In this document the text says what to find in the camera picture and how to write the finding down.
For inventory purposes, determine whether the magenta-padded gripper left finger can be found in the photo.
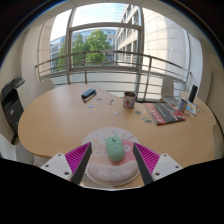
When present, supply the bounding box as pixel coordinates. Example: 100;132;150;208
39;141;93;186

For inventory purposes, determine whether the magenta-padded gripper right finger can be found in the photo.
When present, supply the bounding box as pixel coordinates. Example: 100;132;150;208
132;142;184;186

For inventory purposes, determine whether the mint green computer mouse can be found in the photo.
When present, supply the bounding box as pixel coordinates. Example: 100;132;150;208
105;135;126;163

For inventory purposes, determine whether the pink white round mouse pad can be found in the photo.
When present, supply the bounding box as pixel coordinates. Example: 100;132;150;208
81;126;141;187

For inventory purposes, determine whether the small yellow green card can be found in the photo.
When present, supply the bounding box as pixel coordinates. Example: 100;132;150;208
141;116;154;125

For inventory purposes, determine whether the red black magazine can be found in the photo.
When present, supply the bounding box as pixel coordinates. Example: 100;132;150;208
143;101;187;126

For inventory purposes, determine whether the small blue printed box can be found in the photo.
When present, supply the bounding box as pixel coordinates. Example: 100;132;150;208
177;98;189;114

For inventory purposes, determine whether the white flat booklet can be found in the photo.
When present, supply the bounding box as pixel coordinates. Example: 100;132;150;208
185;101;198;116

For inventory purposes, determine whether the blue marker pen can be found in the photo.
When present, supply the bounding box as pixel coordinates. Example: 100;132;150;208
83;94;98;104

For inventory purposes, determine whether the printed mug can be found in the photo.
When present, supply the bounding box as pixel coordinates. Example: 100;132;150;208
122;91;138;109

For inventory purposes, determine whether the black office printer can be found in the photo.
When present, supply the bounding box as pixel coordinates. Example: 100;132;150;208
1;76;26;134

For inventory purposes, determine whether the black upright speaker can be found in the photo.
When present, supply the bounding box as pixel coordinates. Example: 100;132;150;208
187;84;199;104

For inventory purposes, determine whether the black board eraser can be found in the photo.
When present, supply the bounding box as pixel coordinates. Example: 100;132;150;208
80;88;97;100

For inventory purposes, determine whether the metal balcony railing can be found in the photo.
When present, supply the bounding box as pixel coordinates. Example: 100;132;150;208
34;50;191;101

